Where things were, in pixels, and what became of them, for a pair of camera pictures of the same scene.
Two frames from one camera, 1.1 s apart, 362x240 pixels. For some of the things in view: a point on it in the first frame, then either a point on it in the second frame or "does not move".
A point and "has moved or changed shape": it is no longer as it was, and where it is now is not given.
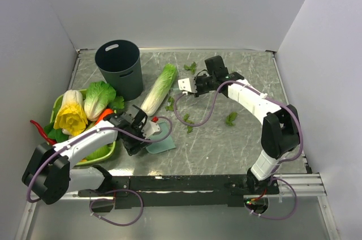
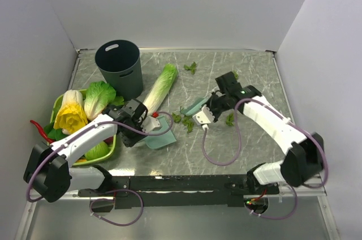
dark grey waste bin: x=120 y=61 does not move
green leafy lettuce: x=98 y=95 does not move
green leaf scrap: x=171 y=101 to x=177 y=118
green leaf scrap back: x=192 y=68 does not move
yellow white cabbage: x=72 y=115 does not move
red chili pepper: x=51 y=141 does not move
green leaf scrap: x=231 y=118 does not move
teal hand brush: x=175 y=90 to x=194 y=106
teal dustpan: x=167 y=144 has moved or changed shape
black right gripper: x=198 y=93 to x=209 y=103
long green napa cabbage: x=156 y=95 does not move
